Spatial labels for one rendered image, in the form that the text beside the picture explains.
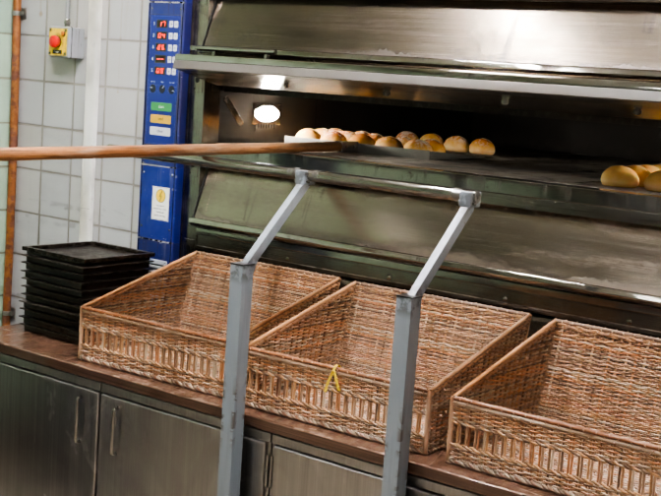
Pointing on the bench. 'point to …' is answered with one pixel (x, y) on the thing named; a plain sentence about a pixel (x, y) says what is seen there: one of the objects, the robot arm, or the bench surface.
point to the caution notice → (160, 203)
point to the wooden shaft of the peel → (160, 151)
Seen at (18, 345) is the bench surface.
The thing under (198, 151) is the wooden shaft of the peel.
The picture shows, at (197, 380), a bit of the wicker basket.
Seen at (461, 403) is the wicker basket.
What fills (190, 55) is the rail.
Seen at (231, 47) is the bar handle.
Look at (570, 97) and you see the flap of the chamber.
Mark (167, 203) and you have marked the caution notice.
